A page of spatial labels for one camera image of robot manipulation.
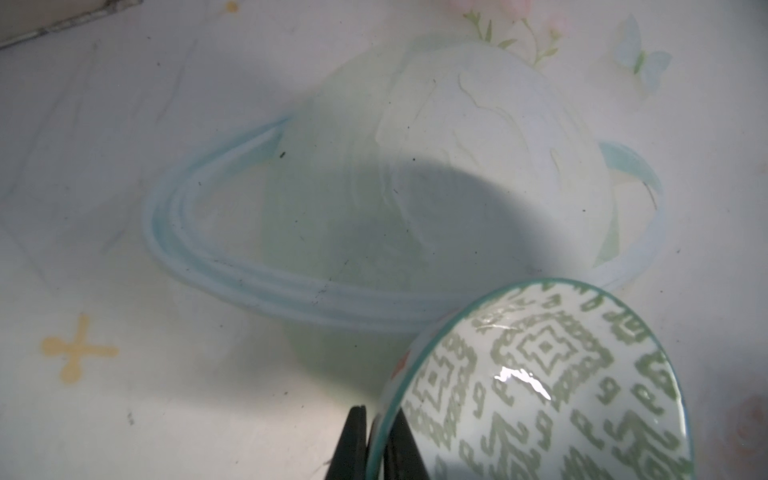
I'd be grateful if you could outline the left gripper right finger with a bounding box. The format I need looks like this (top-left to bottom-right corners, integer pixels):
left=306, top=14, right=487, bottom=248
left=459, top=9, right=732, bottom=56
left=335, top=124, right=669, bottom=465
left=383, top=410, right=430, bottom=480

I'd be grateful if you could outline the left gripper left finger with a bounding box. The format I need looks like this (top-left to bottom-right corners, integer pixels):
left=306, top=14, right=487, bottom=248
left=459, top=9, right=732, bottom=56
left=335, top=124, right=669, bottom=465
left=325, top=406, right=368, bottom=480

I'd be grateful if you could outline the green patterned bowl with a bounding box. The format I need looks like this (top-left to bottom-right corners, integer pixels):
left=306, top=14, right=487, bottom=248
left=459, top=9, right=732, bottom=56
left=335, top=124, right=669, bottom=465
left=366, top=279, right=694, bottom=479

